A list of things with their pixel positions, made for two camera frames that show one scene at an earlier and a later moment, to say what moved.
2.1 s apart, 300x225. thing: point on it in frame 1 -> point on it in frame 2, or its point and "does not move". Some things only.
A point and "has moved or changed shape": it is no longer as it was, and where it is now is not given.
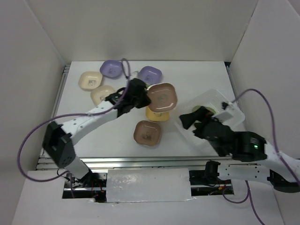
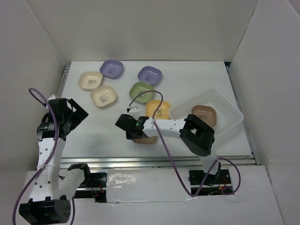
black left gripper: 146,101 -> 80,115
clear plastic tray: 217,105 does not move
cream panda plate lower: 98,94 does not move
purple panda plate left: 112,69 does not move
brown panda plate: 163,97 has moved or changed shape
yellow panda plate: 157,116 does not move
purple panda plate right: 150,75 does not move
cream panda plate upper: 90,80 does not move
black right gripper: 201,114 -> 130,136
